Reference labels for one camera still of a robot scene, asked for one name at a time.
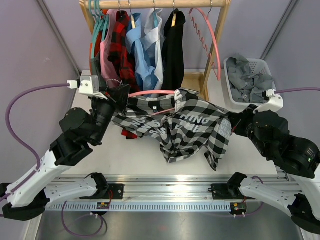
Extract pink hanger of plaid shirt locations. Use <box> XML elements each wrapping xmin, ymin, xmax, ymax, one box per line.
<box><xmin>128</xmin><ymin>90</ymin><xmax>176</xmax><ymax>116</ymax></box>

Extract grey shirt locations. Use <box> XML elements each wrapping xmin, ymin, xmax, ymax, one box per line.
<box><xmin>226</xmin><ymin>54</ymin><xmax>276</xmax><ymax>104</ymax></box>

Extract pink hanger of grey shirt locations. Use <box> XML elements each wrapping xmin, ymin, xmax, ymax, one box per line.
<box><xmin>188</xmin><ymin>7</ymin><xmax>222</xmax><ymax>81</ymax></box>

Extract black white plaid shirt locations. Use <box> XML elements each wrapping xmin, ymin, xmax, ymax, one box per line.
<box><xmin>112</xmin><ymin>88</ymin><xmax>233</xmax><ymax>170</ymax></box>

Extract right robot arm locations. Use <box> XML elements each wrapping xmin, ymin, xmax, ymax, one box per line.
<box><xmin>226</xmin><ymin>108</ymin><xmax>320</xmax><ymax>235</ymax></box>

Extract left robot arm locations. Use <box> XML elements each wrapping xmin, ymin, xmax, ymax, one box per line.
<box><xmin>0</xmin><ymin>84</ymin><xmax>131</xmax><ymax>221</ymax></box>

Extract pink shirt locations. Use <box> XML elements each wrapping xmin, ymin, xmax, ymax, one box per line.
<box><xmin>100</xmin><ymin>9</ymin><xmax>120</xmax><ymax>80</ymax></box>

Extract light blue shirt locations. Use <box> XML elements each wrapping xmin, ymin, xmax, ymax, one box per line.
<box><xmin>126</xmin><ymin>13</ymin><xmax>153</xmax><ymax>91</ymax></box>

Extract red black plaid shirt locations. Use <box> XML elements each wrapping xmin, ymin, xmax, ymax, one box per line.
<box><xmin>107</xmin><ymin>10</ymin><xmax>141</xmax><ymax>140</ymax></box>

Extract wooden hanger of blue shirt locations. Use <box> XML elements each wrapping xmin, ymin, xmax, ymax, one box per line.
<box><xmin>130</xmin><ymin>15</ymin><xmax>136</xmax><ymax>29</ymax></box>

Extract teal hanger of white shirt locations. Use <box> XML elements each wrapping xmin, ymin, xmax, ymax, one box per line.
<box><xmin>152</xmin><ymin>10</ymin><xmax>159</xmax><ymax>28</ymax></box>

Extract dark grey garment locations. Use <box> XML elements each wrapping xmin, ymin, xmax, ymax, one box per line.
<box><xmin>90</xmin><ymin>51</ymin><xmax>103</xmax><ymax>81</ymax></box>

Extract white plastic basket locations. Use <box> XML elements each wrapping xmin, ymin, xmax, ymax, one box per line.
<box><xmin>223</xmin><ymin>57</ymin><xmax>277</xmax><ymax>112</ymax></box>

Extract orange garment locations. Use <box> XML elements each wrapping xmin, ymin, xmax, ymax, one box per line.
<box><xmin>89</xmin><ymin>31</ymin><xmax>103</xmax><ymax>59</ymax></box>

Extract teal hangers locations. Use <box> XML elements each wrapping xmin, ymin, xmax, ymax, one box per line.
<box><xmin>88</xmin><ymin>0</ymin><xmax>111</xmax><ymax>61</ymax></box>

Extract wooden clothes rack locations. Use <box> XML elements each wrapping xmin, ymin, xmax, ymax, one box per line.
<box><xmin>79</xmin><ymin>0</ymin><xmax>231</xmax><ymax>101</ymax></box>

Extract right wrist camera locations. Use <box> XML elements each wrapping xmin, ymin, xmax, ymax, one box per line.
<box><xmin>247</xmin><ymin>89</ymin><xmax>284</xmax><ymax>113</ymax></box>

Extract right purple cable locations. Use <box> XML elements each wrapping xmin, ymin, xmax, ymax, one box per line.
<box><xmin>273</xmin><ymin>86</ymin><xmax>320</xmax><ymax>95</ymax></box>

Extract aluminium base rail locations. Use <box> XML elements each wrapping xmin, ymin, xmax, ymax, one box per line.
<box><xmin>47</xmin><ymin>177</ymin><xmax>244</xmax><ymax>213</ymax></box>

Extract floor purple cable left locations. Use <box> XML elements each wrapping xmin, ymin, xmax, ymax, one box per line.
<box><xmin>61</xmin><ymin>199</ymin><xmax>108</xmax><ymax>237</ymax></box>

